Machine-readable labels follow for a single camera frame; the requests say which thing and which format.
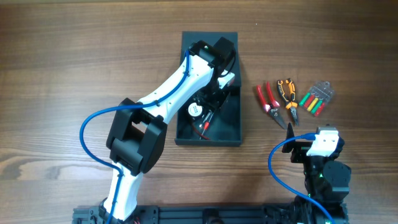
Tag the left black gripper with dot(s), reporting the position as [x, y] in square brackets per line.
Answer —
[212, 98]

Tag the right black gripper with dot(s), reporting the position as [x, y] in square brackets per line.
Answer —
[298, 150]

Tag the round black tape measure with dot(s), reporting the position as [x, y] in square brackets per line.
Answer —
[196, 115]

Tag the black red screwdriver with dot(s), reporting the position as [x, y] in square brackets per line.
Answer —
[203, 127]

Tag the clear case coloured screwdrivers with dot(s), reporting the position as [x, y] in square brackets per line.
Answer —
[317, 98]

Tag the silver L-shaped socket wrench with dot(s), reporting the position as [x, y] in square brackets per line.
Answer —
[209, 119]

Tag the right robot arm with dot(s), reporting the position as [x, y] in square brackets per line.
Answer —
[326, 179]

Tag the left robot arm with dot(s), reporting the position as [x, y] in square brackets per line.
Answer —
[137, 135]

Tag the dark green open box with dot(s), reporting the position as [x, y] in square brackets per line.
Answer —
[226, 126]

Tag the orange black long-nose pliers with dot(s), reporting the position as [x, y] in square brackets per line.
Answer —
[286, 90]

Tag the red handled snips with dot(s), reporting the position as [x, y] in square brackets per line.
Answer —
[271, 107]

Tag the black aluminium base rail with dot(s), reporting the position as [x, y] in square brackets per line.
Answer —
[264, 214]

